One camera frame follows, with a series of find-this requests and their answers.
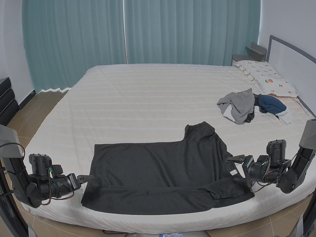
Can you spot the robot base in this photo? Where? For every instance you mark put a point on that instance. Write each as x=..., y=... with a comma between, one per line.
x=170, y=235

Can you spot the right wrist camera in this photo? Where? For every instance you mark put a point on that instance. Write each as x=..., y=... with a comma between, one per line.
x=262, y=160

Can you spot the dark blue garment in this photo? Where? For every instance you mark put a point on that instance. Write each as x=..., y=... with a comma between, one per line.
x=271, y=104

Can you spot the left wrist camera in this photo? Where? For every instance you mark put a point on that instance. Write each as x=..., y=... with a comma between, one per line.
x=57, y=170

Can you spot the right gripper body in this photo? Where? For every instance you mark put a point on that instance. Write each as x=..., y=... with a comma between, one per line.
x=258, y=173

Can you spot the black chest of drawers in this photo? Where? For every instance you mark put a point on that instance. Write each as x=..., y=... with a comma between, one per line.
x=7, y=100

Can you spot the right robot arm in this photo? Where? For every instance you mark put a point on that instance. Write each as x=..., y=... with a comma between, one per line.
x=303, y=164

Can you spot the grey garment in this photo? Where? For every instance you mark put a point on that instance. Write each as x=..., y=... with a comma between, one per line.
x=243, y=102

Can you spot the white printed pillow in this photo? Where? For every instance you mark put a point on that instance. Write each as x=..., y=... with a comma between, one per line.
x=266, y=78

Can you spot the black T-shirt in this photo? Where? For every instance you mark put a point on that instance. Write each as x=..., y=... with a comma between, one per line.
x=148, y=167

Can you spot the grey bedside table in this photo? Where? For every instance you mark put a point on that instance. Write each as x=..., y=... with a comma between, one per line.
x=256, y=48

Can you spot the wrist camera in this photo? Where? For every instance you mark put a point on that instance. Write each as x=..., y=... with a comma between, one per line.
x=262, y=160
x=57, y=170

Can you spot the blue-green curtain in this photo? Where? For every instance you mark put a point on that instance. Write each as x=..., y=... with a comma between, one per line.
x=74, y=33
x=192, y=21

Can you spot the black garment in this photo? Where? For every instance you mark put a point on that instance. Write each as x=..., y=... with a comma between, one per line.
x=249, y=117

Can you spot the bed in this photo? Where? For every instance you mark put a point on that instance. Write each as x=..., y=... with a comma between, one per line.
x=148, y=95

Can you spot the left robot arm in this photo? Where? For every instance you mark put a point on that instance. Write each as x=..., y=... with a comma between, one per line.
x=19, y=179

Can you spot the white knit garment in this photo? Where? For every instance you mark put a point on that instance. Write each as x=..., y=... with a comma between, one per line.
x=285, y=117

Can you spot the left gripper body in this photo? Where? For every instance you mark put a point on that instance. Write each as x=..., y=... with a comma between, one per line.
x=69, y=184

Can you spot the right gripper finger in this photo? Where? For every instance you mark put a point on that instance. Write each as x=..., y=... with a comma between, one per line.
x=238, y=159
x=243, y=181

